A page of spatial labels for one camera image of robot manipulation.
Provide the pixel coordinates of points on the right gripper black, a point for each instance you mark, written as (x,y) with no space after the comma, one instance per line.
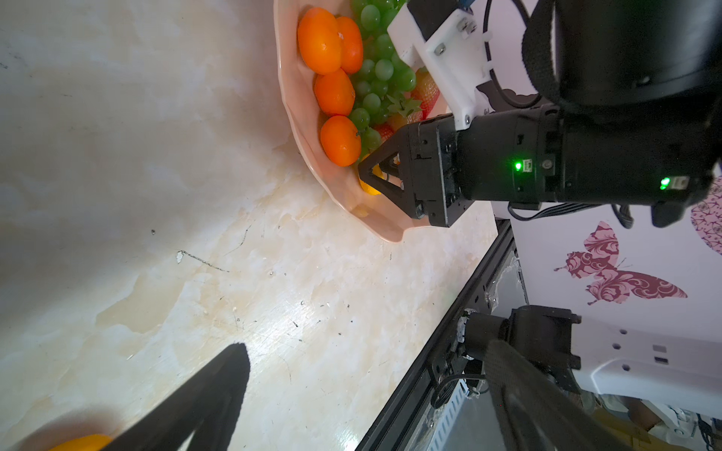
(426,155)

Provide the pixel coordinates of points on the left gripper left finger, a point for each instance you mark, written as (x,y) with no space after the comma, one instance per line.
(203,412)

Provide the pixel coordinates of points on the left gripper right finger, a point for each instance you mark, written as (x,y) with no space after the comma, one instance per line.
(532,413)

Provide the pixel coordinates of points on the pink petal-shaped fruit bowl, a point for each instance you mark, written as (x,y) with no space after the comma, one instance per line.
(375,212)

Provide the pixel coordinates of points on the orange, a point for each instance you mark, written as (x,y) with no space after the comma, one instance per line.
(319,41)
(352,45)
(335,93)
(341,141)

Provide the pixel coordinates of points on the strawberry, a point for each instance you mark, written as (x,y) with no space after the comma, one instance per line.
(426,92)
(403,111)

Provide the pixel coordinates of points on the green grape bunch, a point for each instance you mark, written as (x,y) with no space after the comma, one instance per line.
(383,73)

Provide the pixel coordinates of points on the strawberry lone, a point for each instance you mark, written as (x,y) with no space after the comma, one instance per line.
(385,131)

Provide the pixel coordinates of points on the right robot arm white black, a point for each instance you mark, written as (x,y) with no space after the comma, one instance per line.
(626,111)

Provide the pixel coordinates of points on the white slotted cable duct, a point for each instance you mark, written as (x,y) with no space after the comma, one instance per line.
(441,420)

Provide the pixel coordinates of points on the black base frame rail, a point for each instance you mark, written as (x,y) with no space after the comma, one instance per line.
(492,305)

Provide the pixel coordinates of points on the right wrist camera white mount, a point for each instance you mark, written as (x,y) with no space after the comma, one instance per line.
(447,39)

